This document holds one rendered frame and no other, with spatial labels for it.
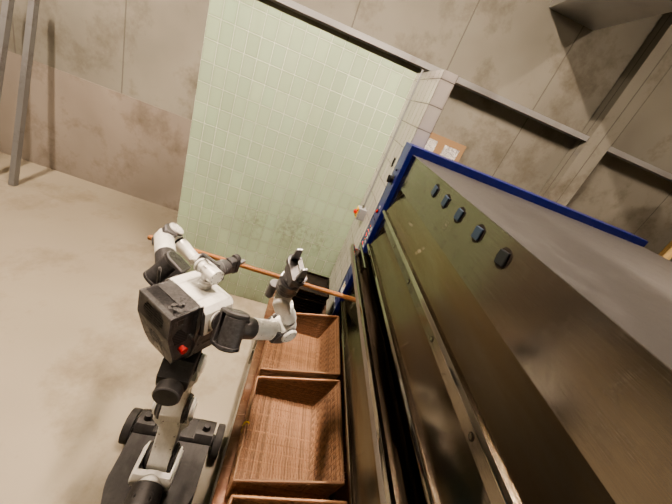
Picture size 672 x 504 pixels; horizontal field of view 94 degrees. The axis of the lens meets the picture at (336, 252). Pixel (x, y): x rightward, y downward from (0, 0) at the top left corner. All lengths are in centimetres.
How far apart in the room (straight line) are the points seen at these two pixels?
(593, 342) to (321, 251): 268
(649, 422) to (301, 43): 273
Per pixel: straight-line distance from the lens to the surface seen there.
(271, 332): 141
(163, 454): 216
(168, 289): 138
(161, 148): 491
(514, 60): 471
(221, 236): 330
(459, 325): 109
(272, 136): 289
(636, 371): 74
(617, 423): 75
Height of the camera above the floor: 228
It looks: 26 degrees down
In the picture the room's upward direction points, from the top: 23 degrees clockwise
